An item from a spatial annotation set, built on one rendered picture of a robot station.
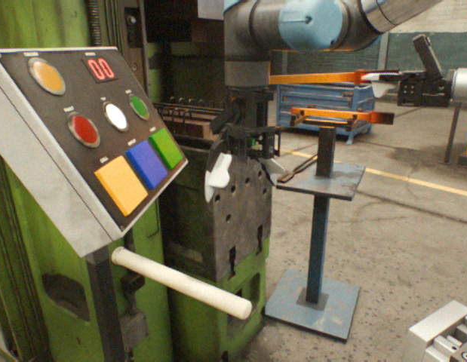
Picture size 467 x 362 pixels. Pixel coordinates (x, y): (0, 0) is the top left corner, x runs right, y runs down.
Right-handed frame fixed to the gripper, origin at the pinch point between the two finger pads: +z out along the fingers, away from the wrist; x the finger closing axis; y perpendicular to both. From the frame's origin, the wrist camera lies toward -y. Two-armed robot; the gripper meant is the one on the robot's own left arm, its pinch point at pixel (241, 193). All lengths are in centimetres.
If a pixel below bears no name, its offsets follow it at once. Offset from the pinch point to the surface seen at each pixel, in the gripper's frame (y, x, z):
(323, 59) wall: -651, 647, 10
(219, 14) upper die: -45, 20, -35
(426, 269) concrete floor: -37, 148, 93
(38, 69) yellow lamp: -2.4, -30.3, -24.0
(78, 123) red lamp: 0.0, -26.7, -16.6
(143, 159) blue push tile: -4.0, -16.9, -8.6
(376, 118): -35, 83, -1
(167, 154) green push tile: -10.4, -10.3, -6.7
